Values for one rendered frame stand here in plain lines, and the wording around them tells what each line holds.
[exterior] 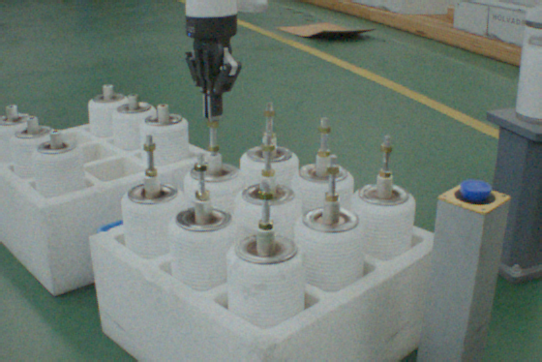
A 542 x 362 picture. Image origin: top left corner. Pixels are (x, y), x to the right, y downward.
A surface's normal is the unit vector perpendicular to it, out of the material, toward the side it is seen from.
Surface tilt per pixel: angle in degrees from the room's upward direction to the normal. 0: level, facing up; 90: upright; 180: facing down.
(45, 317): 0
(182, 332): 90
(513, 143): 90
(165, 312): 90
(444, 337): 90
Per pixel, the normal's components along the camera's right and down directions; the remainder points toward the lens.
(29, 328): 0.00, -0.93
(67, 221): 0.66, 0.28
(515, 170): -0.93, 0.14
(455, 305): -0.72, 0.26
